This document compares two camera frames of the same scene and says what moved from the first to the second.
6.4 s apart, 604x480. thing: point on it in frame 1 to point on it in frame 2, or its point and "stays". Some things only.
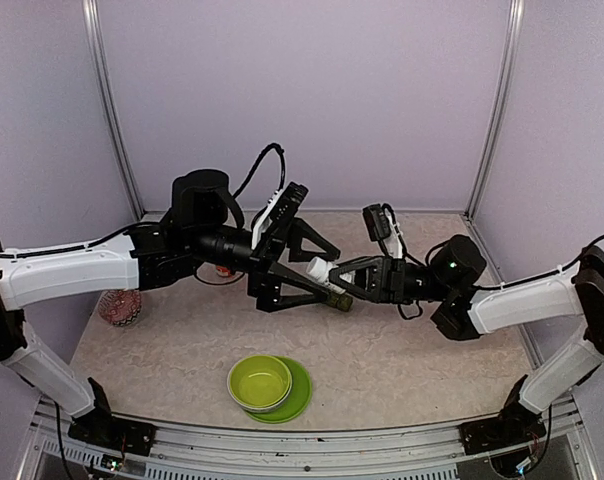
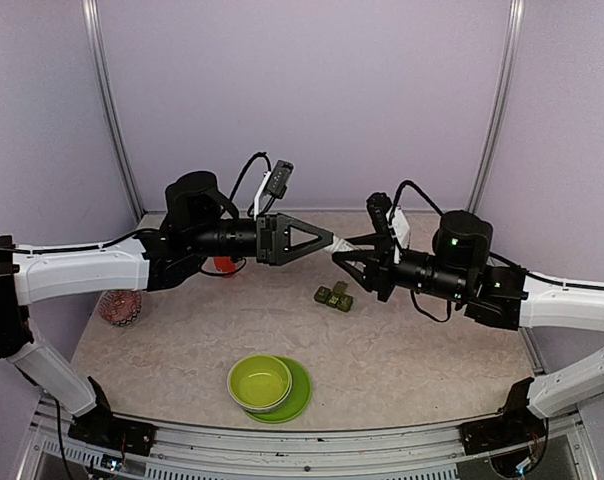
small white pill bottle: (318, 269) to (339, 245)
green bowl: (259, 383) stays
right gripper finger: (377, 298) to (360, 257)
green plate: (300, 397) stays
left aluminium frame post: (91, 25) stays
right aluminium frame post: (512, 39) stays
